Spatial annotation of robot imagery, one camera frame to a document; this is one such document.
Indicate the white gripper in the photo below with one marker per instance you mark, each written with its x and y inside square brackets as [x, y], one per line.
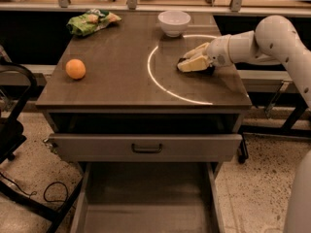
[218, 52]

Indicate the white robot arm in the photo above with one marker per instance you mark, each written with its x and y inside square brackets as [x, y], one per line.
[274, 41]

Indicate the white bowl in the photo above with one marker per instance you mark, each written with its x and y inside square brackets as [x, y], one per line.
[173, 23]

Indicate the grey drawer cabinet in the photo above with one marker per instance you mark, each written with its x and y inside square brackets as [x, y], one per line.
[132, 85]

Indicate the green chip bag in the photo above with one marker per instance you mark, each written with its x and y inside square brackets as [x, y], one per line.
[90, 22]

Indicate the orange fruit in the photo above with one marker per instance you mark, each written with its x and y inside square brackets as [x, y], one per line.
[75, 69]

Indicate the lower open grey drawer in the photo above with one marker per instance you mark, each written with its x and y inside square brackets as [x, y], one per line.
[148, 198]

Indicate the upper grey drawer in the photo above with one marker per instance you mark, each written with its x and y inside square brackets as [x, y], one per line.
[146, 148]

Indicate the black chair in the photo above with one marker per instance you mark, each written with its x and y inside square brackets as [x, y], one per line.
[11, 137]

